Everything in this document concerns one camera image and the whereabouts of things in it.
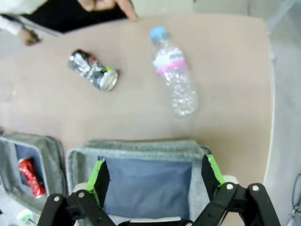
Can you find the clear plastic water bottle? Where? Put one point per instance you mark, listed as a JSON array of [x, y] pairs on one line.
[[174, 70]]

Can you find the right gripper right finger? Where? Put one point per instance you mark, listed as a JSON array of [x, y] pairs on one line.
[[209, 179]]

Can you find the person's right hand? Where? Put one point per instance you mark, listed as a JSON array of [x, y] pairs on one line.
[[29, 37]]

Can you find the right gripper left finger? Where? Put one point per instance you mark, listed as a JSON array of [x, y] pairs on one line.
[[101, 183]]

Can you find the person's left hand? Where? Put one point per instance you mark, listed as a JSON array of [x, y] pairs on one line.
[[127, 9]]

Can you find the person in white sweater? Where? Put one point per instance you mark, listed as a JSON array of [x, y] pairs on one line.
[[70, 18]]

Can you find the grey fabric basket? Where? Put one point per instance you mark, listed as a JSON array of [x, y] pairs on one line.
[[145, 148], [53, 164]]

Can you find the crushed red can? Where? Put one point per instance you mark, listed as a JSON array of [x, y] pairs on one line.
[[30, 179]]

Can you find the green white device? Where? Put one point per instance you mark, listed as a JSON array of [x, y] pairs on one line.
[[24, 215]]

